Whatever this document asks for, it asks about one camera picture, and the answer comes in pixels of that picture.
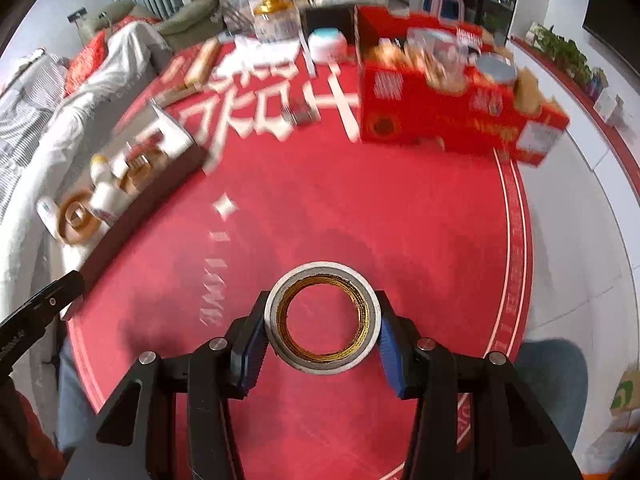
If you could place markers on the flat red gift box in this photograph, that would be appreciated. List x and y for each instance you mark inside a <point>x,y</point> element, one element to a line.
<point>202,65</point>

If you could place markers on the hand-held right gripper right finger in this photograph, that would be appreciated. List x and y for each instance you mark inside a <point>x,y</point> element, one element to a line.
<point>392,355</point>

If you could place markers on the glass jar with gold lid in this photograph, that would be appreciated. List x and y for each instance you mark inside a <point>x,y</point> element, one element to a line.
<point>274,17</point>

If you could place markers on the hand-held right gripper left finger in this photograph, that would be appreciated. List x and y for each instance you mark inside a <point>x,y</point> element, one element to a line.
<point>247,355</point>

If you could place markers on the shallow grey box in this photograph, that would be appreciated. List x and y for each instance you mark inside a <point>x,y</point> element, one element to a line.
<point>150,187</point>

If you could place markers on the black television screen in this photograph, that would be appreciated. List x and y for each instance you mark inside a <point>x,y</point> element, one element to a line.
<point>617,5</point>

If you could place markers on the pink plastic stool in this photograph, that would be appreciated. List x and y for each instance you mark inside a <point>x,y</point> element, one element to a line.
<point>445,5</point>

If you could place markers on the green potted plant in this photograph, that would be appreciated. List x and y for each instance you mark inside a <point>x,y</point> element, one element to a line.
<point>565,55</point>

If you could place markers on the white cream jar teal band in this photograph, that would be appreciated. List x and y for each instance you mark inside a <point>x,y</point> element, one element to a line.
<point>327,45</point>

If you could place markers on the black box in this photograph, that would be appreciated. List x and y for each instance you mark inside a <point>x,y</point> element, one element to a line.
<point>330,20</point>

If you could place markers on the small dark metal clip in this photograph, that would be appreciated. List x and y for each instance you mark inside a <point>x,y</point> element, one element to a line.
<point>300,116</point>

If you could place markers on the person's leg in jeans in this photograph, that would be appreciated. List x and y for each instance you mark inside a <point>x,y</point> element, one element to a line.
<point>75,400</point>
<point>550,385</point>

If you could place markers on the red cardboard carton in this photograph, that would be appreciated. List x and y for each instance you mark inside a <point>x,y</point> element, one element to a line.
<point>425,110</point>

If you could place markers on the sofa with grey cover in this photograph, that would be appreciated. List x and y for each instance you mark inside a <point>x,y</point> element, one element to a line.
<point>30,125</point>

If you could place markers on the person's left forearm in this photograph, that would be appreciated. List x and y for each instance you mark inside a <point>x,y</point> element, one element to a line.
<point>25,435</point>

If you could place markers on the wide white tape roll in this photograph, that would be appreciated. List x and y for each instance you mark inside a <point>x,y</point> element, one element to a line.
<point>47,212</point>

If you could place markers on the person's right leg in jeans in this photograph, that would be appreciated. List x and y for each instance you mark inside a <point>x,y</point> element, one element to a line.
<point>550,385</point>

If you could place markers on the red embroidered cushion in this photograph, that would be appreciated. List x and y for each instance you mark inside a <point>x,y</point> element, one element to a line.
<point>85,62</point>

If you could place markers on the grey flat strip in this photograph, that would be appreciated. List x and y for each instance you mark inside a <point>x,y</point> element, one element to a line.
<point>307,55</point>

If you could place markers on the paper bag green print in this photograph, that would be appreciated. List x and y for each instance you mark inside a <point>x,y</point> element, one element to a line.
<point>622,405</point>

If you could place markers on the white paper napkin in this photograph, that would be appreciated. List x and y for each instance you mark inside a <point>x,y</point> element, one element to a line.
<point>267,50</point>

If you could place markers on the person's left leg in jeans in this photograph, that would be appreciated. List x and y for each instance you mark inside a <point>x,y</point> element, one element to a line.
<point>75,400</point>

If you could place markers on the green armchair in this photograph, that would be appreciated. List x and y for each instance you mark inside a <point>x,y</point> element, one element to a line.
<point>190,17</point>

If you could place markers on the small white square piece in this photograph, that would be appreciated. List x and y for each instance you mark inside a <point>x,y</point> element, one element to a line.
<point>225,206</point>

